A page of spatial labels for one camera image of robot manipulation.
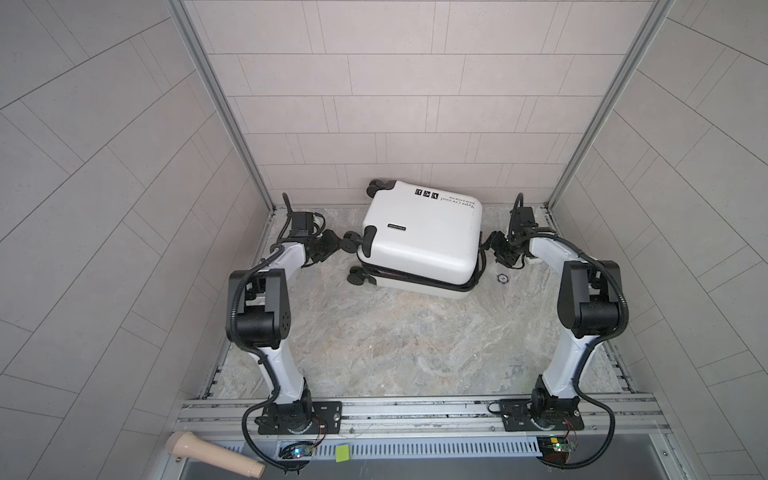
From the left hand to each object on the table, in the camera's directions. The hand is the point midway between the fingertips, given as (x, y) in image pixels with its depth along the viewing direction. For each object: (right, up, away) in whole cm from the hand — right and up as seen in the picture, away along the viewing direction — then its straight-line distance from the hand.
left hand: (346, 236), depth 96 cm
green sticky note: (+4, -48, -31) cm, 57 cm away
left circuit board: (-5, -46, -32) cm, 56 cm away
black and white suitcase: (+22, -1, -15) cm, 27 cm away
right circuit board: (+53, -48, -29) cm, 77 cm away
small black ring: (+51, -14, 0) cm, 53 cm away
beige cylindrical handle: (-29, -45, -32) cm, 62 cm away
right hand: (+46, -4, +2) cm, 46 cm away
